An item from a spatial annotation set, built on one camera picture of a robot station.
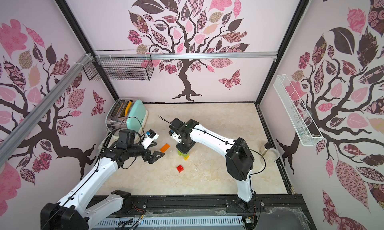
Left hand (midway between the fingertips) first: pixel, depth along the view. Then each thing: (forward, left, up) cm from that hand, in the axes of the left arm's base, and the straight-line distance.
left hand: (157, 151), depth 79 cm
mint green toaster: (+24, +22, +3) cm, 33 cm away
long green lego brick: (-4, -14, +4) cm, 15 cm away
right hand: (+3, -15, -3) cm, 16 cm away
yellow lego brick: (+2, -14, -13) cm, 20 cm away
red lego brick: (-5, -11, -13) cm, 18 cm away
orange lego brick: (+9, -1, -14) cm, 17 cm away
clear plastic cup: (-1, -62, -4) cm, 62 cm away
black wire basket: (+89, +50, -1) cm, 102 cm away
